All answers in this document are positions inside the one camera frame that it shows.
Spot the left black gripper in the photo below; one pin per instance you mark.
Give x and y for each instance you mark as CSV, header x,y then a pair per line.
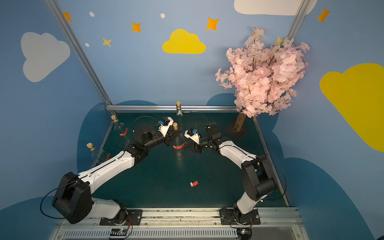
x,y
167,137

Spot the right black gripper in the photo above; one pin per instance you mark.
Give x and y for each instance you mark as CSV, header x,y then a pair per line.
x,y
196,145

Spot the clear glass bottle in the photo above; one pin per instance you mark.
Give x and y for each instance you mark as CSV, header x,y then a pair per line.
x,y
99,156
180,118
179,154
122,131

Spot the bottle red label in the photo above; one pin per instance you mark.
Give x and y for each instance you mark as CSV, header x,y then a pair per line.
x,y
179,147
193,184

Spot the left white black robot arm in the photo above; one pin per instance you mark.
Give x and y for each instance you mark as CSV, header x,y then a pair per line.
x,y
73,197

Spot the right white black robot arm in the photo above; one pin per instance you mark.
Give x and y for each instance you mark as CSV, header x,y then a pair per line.
x,y
259,179

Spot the pink artificial blossom tree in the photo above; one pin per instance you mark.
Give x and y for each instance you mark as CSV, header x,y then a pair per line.
x,y
263,77

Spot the right small circuit board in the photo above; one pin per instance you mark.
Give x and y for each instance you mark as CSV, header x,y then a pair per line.
x,y
243,234

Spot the small circuit board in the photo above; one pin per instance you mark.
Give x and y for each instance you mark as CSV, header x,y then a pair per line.
x,y
243,234
118,234

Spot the left small circuit board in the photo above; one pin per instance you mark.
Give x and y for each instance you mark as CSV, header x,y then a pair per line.
x,y
118,234

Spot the aluminium back frame bar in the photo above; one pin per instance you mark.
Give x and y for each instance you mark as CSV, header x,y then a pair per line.
x,y
120,108

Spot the aluminium front rail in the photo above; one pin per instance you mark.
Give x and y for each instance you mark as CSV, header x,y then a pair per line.
x,y
190,224

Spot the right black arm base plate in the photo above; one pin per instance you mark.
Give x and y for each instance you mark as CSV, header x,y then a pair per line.
x,y
234,216

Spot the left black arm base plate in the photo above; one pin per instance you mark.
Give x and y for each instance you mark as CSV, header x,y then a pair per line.
x,y
132,216

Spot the right aluminium frame post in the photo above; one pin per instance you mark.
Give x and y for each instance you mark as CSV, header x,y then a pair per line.
x,y
298,19

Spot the aluminium frame post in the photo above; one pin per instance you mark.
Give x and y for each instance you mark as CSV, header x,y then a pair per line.
x,y
298,19
72,38

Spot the left aluminium frame post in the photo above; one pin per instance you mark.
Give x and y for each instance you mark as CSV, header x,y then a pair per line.
x,y
72,38

